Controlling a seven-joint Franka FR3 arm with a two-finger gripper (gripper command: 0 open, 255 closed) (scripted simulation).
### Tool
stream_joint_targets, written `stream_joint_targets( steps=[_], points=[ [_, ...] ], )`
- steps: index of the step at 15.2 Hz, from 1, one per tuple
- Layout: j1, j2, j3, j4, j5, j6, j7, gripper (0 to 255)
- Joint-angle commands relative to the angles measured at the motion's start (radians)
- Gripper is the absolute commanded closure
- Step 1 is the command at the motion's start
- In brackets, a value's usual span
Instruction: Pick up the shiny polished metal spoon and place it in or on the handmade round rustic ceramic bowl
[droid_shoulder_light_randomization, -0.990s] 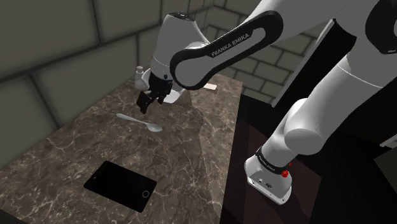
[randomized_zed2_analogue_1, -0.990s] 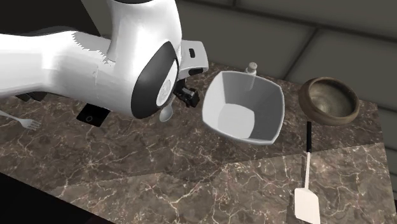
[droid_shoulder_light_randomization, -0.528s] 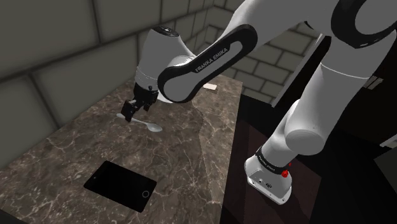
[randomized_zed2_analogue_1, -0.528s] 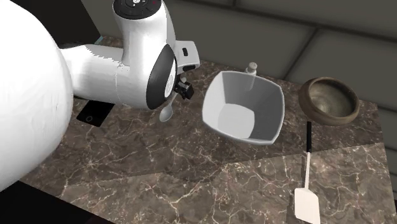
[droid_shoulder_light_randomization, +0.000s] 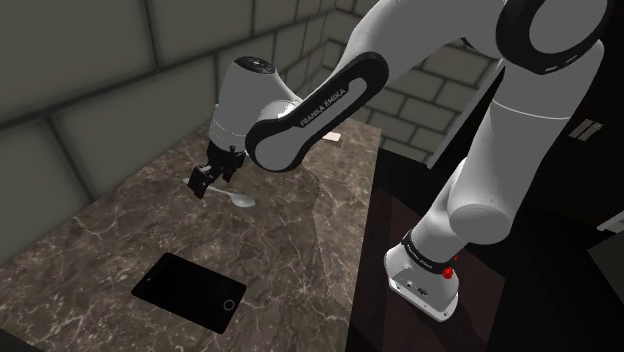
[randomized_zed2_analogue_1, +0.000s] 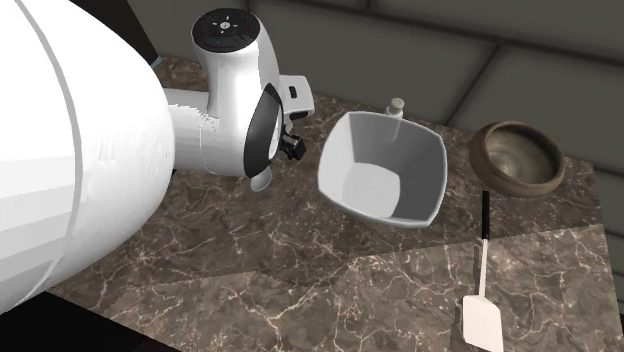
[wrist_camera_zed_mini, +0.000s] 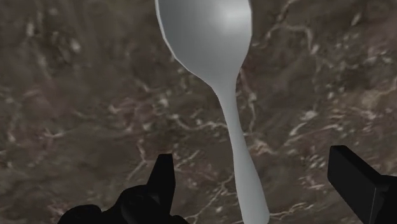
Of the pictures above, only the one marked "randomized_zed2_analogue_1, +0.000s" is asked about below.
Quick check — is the white salt shaker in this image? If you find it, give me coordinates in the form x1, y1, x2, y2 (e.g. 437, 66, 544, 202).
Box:
383, 96, 406, 121

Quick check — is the white spatula with black handle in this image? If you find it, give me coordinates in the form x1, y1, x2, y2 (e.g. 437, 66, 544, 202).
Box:
461, 189, 505, 352

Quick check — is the brown round bowl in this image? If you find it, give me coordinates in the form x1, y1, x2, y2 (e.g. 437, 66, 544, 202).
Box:
468, 120, 567, 199

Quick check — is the white square bowl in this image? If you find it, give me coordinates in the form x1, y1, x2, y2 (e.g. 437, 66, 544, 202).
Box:
317, 110, 449, 230

